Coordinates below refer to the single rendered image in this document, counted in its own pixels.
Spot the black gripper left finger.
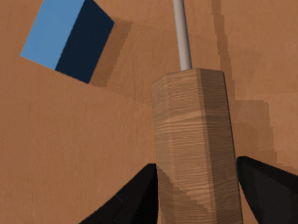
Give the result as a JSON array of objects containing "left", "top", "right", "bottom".
[{"left": 79, "top": 163, "right": 159, "bottom": 224}]

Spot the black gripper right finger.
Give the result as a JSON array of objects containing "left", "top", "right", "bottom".
[{"left": 236, "top": 156, "right": 298, "bottom": 224}]

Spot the wooden-handled tool with grey metal shaft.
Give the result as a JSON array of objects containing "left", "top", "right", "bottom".
[{"left": 151, "top": 0, "right": 244, "bottom": 224}]

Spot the blue cube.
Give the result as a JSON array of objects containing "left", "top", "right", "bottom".
[{"left": 20, "top": 0, "right": 115, "bottom": 84}]

